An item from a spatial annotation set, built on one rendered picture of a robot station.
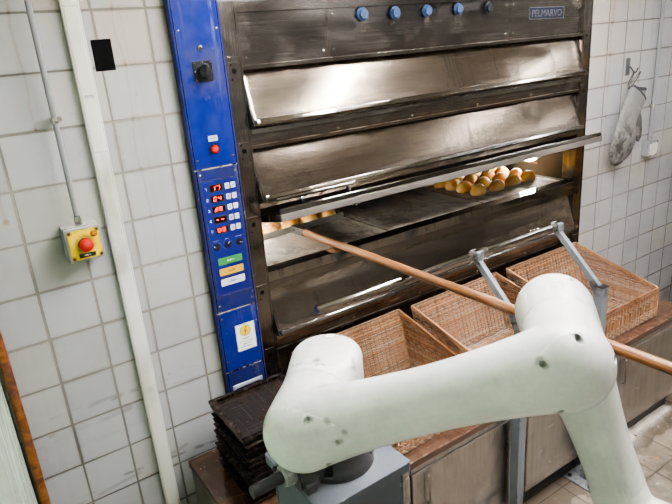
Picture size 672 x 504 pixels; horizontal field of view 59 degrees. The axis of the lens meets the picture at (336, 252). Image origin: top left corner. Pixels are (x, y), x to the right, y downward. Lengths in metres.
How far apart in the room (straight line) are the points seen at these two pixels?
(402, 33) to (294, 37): 0.48
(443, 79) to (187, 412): 1.63
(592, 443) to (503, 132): 1.95
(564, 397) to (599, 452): 0.30
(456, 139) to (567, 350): 1.90
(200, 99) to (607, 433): 1.46
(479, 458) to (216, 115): 1.58
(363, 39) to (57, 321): 1.42
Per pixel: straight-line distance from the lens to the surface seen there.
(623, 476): 1.15
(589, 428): 1.08
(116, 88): 1.91
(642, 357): 1.62
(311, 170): 2.20
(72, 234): 1.85
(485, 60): 2.76
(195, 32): 1.96
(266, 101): 2.09
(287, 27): 2.15
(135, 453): 2.27
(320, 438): 0.91
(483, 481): 2.55
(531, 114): 3.02
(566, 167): 3.36
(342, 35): 2.27
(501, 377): 0.83
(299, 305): 2.31
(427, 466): 2.26
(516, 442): 2.51
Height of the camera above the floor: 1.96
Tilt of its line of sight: 20 degrees down
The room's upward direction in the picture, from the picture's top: 5 degrees counter-clockwise
